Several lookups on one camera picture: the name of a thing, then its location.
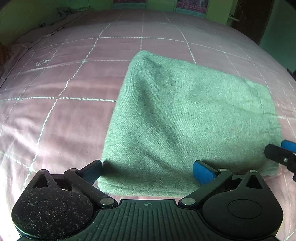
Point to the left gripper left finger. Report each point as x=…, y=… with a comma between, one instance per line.
x=82, y=181

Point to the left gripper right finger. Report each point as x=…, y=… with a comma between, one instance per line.
x=210, y=179

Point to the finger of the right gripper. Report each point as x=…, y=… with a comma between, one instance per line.
x=285, y=155

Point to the light green pants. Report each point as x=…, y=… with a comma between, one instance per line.
x=171, y=113

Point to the pink checked bedsheet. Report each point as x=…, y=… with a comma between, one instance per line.
x=57, y=101

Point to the dark wooden door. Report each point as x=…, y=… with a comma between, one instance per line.
x=251, y=17

